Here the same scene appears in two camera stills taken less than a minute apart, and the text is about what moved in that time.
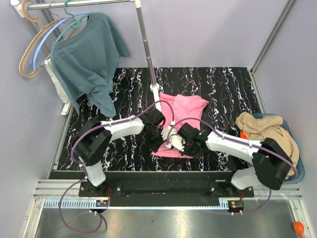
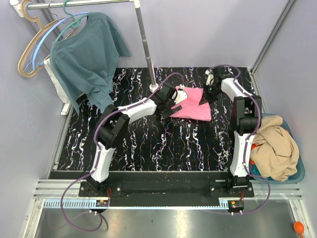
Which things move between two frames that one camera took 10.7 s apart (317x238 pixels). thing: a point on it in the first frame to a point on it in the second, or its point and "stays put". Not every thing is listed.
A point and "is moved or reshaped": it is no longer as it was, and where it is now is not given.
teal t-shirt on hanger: x=85 y=63 stays put
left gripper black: x=153 y=147 to x=168 y=111
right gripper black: x=198 y=155 to x=206 y=98
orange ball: x=298 y=228 stays put
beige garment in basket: x=260 y=128 stays put
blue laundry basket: x=300 y=168 stays put
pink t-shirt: x=178 y=110 is moved or reshaped
